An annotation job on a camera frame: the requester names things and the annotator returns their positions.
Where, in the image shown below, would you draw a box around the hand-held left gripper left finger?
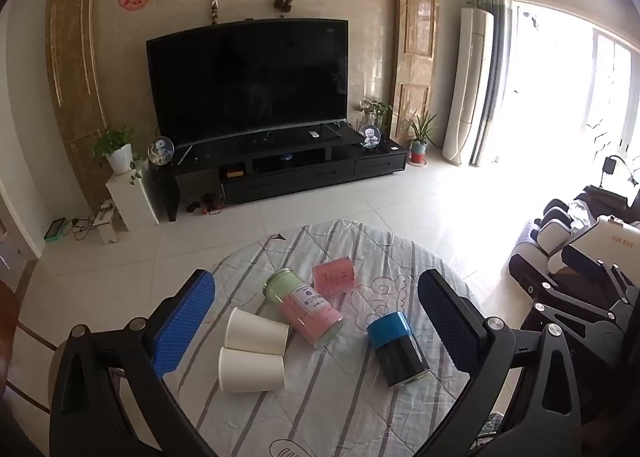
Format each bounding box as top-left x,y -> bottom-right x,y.
49,269 -> 217,457

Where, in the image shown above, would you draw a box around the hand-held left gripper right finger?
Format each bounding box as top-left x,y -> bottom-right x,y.
415,269 -> 571,457

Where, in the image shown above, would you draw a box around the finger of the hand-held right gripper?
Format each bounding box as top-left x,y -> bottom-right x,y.
521,279 -> 640,373
560,244 -> 632,303

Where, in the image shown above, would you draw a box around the black cup with blue lid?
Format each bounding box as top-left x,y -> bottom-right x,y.
366,311 -> 430,389

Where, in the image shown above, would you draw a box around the white paper cup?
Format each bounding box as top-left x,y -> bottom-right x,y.
225,307 -> 290,357
218,347 -> 286,394

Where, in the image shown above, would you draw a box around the pink and green cup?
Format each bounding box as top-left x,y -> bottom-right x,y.
264,268 -> 345,349

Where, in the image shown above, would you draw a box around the small pink cup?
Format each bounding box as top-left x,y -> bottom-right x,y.
312,259 -> 357,295

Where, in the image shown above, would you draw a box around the black and white massage chair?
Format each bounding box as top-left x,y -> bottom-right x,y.
507,184 -> 640,338

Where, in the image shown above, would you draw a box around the black lamp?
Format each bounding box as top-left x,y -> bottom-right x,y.
602,155 -> 640,188

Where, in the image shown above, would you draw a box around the dark shoes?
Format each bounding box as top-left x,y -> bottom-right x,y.
186,193 -> 224,215

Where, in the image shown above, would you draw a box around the small white stool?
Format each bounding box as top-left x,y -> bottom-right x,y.
94,199 -> 121,244

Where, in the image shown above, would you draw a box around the striped printed table cloth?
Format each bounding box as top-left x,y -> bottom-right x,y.
165,219 -> 501,457

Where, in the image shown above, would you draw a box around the potted plant in white pot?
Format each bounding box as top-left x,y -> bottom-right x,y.
92,127 -> 146,185

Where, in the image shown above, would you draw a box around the potted plant in red pot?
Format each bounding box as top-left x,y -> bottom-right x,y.
406,109 -> 437,166

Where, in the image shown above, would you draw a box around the black television stand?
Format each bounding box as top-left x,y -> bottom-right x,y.
150,129 -> 407,222

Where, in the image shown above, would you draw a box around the white standing air conditioner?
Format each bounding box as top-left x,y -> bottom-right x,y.
442,7 -> 496,162

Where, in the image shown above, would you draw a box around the grey striped curtain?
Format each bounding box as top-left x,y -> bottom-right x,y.
470,0 -> 514,168

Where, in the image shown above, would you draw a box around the green leafy potted plant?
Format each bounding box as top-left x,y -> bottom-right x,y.
357,99 -> 394,130

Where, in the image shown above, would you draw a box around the black curved television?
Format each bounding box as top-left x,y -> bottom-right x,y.
146,18 -> 349,150

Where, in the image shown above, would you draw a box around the white pedestal cabinet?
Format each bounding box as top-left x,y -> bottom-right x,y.
106,169 -> 160,232

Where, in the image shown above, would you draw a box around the black cables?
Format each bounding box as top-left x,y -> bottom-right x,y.
67,217 -> 96,241

